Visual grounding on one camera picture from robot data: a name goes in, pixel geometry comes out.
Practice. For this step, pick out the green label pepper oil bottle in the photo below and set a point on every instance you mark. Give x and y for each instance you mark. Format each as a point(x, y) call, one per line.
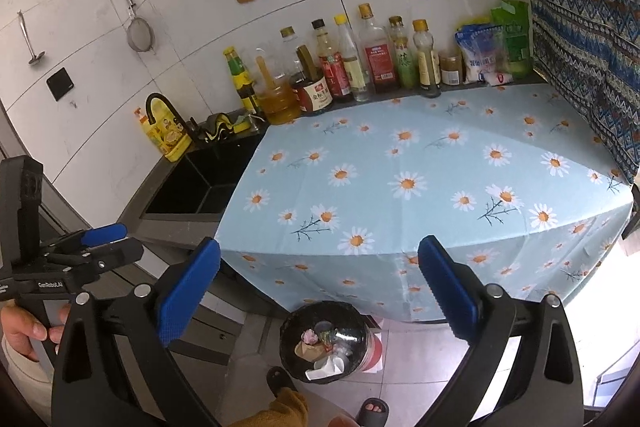
point(404, 60)

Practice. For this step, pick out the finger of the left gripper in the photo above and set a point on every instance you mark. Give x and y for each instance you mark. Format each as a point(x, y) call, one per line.
point(91, 262)
point(97, 236)

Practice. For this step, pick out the black kitchen sink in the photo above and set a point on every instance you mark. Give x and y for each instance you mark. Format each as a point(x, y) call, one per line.
point(200, 187)

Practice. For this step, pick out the small white red packet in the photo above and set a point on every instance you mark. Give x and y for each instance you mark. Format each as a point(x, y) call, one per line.
point(495, 79)

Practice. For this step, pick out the large cooking oil jug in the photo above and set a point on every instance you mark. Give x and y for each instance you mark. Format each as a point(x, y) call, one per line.
point(273, 89)

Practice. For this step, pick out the clear white vinegar bottle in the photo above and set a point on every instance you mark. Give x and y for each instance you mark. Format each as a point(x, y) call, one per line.
point(356, 73)

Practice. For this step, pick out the pink snack wrapper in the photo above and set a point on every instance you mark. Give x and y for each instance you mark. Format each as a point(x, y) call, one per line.
point(309, 337)

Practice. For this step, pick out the blue white salt bag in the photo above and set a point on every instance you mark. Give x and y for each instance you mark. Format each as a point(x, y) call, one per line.
point(482, 50)

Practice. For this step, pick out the small sesame oil bottle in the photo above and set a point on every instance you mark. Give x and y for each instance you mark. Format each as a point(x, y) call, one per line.
point(426, 59)

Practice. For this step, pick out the black wall switch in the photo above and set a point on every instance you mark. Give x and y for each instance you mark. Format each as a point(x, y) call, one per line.
point(60, 84)

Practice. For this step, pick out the clear bottle gold cap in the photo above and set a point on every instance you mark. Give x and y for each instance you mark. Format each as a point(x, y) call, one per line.
point(290, 59)

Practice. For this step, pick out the red label soy bottle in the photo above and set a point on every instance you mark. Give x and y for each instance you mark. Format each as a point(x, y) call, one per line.
point(331, 63)

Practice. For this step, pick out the metal mesh strainer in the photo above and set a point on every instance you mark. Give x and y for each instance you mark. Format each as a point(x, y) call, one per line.
point(139, 33)

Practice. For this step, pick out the yellow green sponge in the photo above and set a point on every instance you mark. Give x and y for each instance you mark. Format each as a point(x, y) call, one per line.
point(242, 124)

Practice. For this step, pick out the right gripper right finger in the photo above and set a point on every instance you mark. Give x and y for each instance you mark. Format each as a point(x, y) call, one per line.
point(454, 287)

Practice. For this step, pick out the green label sauce bottle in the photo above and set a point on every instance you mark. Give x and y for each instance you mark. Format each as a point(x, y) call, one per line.
point(242, 81)

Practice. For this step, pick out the small brown jar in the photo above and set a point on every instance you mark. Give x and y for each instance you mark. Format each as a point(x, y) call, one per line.
point(451, 71)

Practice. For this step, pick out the blue patterned curtain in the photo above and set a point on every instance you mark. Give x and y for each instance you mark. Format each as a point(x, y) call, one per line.
point(589, 51)

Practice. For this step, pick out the black yellow cloth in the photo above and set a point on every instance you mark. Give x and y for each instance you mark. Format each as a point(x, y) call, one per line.
point(218, 127)

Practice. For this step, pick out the yellow dish soap bottle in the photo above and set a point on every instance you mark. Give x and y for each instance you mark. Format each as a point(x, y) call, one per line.
point(166, 134)

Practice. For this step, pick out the black sink faucet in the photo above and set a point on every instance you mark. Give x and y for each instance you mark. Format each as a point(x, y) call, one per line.
point(190, 129)

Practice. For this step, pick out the beige left sleeve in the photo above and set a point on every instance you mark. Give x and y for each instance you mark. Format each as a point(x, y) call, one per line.
point(29, 378)

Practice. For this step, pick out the hanging metal utensil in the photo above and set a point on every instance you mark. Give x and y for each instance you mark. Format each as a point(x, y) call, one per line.
point(35, 57)

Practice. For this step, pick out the dark soy sauce jug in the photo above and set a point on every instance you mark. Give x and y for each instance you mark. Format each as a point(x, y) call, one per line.
point(312, 91)

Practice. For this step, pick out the red label dark vinegar bottle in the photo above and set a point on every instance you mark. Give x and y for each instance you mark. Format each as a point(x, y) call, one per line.
point(376, 47)

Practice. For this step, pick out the person's left hand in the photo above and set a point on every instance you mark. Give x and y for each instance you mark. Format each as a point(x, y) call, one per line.
point(21, 329)

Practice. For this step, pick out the green snack bag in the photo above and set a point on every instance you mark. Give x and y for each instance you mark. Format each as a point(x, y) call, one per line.
point(513, 17)

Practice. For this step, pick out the black slipper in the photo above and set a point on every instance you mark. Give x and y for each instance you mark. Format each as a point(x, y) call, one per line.
point(373, 412)

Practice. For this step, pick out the daisy print tablecloth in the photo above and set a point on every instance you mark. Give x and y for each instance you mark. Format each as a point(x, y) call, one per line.
point(510, 180)

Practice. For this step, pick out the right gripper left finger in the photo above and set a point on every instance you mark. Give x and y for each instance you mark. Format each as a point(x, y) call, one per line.
point(181, 289)

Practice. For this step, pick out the black trash bin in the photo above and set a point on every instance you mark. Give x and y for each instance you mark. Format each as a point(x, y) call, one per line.
point(341, 328)

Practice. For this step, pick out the white paper napkin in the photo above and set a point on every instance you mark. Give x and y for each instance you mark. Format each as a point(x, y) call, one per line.
point(333, 365)

